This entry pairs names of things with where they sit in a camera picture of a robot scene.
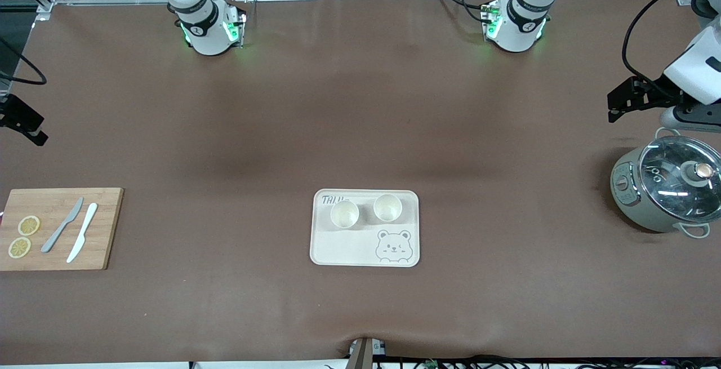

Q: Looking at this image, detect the white plastic cup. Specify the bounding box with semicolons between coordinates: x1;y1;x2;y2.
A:
330;200;360;230
373;193;403;223

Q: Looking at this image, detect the glass pot lid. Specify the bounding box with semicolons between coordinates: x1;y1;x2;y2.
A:
638;135;721;224

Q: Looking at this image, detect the sage green electric pot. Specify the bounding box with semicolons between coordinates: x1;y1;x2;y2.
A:
610;127;721;239

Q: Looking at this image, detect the grey plastic knife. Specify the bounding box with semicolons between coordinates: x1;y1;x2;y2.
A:
41;197;84;254

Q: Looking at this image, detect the white plastic knife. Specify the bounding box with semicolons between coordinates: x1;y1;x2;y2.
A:
66;203;99;264

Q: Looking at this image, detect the bamboo cutting board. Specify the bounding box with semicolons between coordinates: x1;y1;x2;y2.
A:
0;188;124;272

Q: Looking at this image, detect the brown table cover mat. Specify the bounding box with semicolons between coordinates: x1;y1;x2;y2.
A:
0;0;721;365

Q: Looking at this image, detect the beige bear print tray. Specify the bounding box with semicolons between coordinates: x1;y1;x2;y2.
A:
309;189;421;268

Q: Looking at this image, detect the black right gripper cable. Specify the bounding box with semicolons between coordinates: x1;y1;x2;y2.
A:
0;37;47;86

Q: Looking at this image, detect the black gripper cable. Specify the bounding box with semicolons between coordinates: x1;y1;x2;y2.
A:
621;0;711;99
0;37;47;86

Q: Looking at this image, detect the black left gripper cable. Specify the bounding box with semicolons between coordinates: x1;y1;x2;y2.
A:
621;0;711;99

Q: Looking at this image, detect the black left arm base cable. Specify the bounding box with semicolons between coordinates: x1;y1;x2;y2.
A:
433;0;497;25

